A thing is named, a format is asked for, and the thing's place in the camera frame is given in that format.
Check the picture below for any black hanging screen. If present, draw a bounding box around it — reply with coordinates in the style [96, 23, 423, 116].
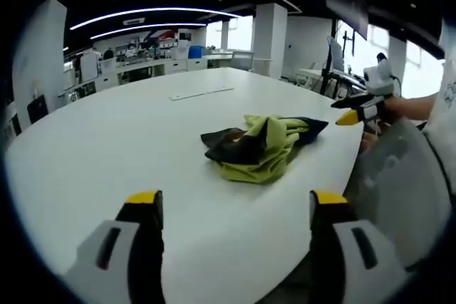
[323, 0, 370, 41]

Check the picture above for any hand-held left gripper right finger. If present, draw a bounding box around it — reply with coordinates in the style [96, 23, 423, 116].
[308, 189, 410, 304]

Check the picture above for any green and black garment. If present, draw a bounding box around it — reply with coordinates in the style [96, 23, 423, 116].
[200, 113, 329, 184]

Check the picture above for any white cabinet row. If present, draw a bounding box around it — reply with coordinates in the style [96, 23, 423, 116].
[63, 55, 208, 95]

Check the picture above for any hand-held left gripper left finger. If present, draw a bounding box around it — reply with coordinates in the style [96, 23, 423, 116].
[66, 189, 166, 304]

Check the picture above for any long ceiling light strip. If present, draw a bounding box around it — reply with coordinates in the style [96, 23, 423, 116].
[69, 6, 243, 31]

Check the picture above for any black monitor stand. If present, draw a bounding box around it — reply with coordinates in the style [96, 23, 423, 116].
[341, 28, 357, 57]

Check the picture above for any white office chair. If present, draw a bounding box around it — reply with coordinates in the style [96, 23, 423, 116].
[326, 36, 346, 74]

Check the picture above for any white table cover plate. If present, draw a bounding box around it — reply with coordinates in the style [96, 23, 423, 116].
[168, 86, 235, 102]

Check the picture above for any white background desk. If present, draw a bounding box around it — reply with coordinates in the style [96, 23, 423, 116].
[295, 67, 366, 88]

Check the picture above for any black chair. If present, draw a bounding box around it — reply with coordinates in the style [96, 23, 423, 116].
[27, 94, 50, 124]

